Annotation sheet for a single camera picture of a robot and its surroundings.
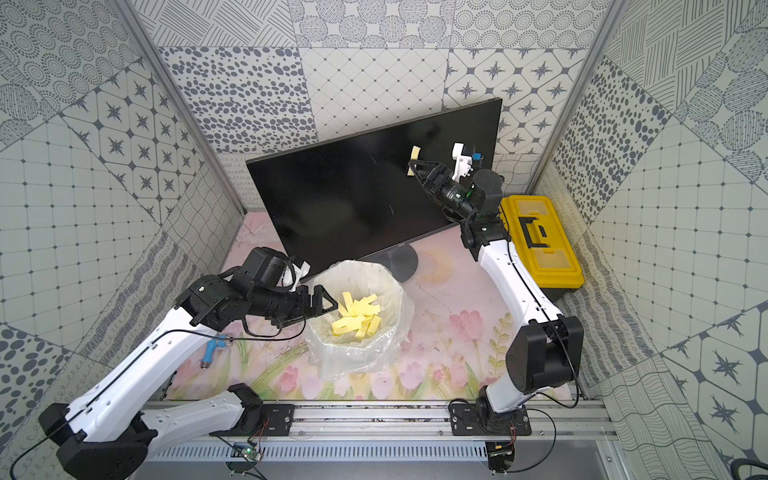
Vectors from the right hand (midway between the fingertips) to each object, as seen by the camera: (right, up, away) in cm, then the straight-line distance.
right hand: (411, 170), depth 70 cm
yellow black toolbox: (+41, -18, +20) cm, 49 cm away
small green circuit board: (-40, -68, 0) cm, 79 cm away
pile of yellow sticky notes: (-13, -35, +1) cm, 38 cm away
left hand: (-20, -31, -3) cm, 37 cm away
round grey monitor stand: (-2, -25, +36) cm, 44 cm away
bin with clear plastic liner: (-14, -40, -13) cm, 44 cm away
